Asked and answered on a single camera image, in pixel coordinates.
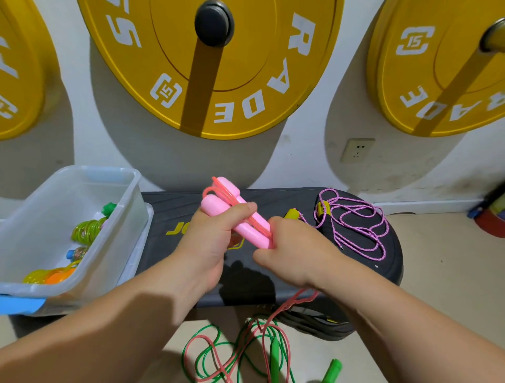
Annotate person's right hand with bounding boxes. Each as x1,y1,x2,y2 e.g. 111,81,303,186
252,215,350,290

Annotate person's left hand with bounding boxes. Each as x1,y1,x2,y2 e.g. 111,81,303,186
174,201,260,295

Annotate pink handled jump rope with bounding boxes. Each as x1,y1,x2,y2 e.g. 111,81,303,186
183,176,321,383

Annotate purple rope with foam handles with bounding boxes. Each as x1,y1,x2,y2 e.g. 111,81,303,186
284,188,391,263

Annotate dark green jump rope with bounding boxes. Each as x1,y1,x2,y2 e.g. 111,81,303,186
181,318,345,383

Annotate ropes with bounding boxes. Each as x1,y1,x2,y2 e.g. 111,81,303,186
71,216,108,246

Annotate blue handled jump rope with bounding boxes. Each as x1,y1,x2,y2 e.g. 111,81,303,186
65,245,88,262

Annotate clear plastic storage bin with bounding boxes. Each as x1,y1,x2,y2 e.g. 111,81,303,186
0,166,151,303

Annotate orange handled yellow jump rope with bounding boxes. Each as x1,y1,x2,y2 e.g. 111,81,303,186
22,266,77,286

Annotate person's right forearm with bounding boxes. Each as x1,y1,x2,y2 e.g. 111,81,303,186
327,251,505,383

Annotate person's left forearm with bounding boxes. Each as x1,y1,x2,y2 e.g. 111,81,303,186
0,253,202,383

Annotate black aerobic step platform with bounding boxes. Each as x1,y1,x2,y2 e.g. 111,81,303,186
8,187,404,342

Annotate translucent plastic lid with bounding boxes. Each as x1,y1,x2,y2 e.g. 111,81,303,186
24,201,155,317

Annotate large yellow weight plate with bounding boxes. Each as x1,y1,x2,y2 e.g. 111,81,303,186
76,0,345,140

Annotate red fire extinguisher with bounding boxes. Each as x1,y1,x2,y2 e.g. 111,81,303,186
468,182,505,238

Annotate blue plastic piece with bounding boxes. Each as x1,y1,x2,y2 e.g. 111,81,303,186
0,295,47,316

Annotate black plate peg cap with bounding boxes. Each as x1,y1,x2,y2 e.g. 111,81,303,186
194,0,235,47

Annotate white wall socket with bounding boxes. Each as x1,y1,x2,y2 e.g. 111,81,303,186
340,138,377,164

